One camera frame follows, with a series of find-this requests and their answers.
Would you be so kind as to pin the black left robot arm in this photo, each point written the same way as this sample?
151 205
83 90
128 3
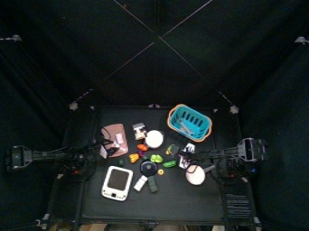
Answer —
48 155

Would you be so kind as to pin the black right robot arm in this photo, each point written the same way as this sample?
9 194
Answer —
240 150

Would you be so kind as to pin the white black printed card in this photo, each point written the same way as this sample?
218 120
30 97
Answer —
188 147

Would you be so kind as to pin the green toy pea pod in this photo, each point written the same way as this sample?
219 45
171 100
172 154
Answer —
170 164

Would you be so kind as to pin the pink brown cloth pouch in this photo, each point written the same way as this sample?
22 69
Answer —
115 132

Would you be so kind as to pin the small dark green toy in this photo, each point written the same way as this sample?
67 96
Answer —
120 162

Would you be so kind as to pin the yellow orange toy pepper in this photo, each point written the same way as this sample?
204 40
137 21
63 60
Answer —
133 158

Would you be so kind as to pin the light green toy lettuce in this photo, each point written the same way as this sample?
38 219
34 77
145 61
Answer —
156 158

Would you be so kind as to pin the small purple toy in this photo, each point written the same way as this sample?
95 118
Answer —
141 154

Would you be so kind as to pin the orange toy tomato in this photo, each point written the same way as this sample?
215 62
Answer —
141 147

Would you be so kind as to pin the small beige toy box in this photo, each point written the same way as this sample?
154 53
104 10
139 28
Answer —
139 131

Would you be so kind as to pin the dark blue toy pan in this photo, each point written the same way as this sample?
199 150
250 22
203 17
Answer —
148 168

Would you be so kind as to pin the grey toy utensil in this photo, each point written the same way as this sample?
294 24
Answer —
184 126

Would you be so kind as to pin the teal basket with orange rim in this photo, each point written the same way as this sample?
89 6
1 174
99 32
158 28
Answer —
190 122

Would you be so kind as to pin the white kitchen scale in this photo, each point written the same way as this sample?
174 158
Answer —
116 182

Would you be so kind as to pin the small white block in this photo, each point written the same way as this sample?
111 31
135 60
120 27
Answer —
140 183

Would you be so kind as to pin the white text label sticker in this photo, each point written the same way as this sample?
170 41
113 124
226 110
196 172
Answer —
238 206

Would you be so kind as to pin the grey frame corner bracket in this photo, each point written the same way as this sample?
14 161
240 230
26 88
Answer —
14 38
72 105
301 39
234 109

